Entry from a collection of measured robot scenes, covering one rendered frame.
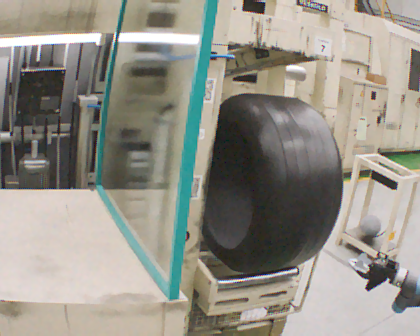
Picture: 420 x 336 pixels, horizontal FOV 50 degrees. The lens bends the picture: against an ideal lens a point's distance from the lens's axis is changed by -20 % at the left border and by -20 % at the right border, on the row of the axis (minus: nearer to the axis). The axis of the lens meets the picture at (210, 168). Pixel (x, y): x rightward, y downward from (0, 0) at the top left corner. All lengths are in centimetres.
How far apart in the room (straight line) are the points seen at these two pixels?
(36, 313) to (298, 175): 97
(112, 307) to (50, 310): 13
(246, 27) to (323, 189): 64
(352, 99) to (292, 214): 462
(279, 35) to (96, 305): 134
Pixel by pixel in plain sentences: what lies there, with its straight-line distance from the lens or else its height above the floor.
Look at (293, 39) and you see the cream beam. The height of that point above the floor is 170.
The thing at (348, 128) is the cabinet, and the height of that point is 64.
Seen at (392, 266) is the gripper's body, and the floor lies 103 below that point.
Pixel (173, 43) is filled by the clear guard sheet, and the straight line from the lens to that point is 91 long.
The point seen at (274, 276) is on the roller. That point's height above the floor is 91.
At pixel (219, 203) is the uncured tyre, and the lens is 207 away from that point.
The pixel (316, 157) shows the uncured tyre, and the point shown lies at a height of 136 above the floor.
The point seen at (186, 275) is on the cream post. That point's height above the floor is 91.
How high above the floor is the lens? 177
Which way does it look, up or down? 17 degrees down
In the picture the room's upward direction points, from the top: 8 degrees clockwise
